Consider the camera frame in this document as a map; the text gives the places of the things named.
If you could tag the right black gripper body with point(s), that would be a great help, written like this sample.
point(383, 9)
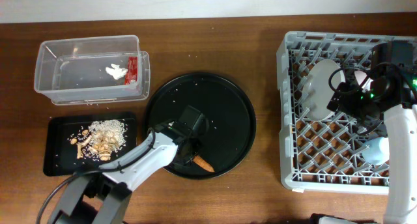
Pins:
point(358, 105)

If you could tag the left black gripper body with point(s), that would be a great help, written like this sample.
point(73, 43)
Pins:
point(196, 149)

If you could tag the orange carrot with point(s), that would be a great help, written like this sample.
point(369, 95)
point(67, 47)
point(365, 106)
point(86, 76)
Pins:
point(203, 164)

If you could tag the light blue cup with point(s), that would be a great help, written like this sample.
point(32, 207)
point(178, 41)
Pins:
point(377, 151)

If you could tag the grey round plate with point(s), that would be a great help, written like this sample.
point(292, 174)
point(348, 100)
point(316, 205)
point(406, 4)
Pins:
point(316, 91)

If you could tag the red snack wrapper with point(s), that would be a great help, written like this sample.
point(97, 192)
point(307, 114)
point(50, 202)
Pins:
point(132, 73)

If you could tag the white tissue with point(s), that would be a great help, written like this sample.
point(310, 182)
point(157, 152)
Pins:
point(116, 72)

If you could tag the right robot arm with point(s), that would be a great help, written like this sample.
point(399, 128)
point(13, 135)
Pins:
point(387, 94)

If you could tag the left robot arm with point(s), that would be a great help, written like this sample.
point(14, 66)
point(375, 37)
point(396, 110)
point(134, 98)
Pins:
point(102, 195)

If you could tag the grey dishwasher rack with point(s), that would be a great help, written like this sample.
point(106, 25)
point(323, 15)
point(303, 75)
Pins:
point(325, 155)

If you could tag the round black serving tray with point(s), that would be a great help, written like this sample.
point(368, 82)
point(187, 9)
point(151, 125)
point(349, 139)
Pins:
point(229, 132)

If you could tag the rice grains pile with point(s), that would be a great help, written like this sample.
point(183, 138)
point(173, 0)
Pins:
point(118, 128)

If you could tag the peanut shells pile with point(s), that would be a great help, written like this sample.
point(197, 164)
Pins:
point(96, 145)

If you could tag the black rectangular tray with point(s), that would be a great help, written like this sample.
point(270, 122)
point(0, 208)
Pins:
point(61, 155)

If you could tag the clear plastic bin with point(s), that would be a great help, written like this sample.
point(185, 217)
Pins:
point(72, 71)

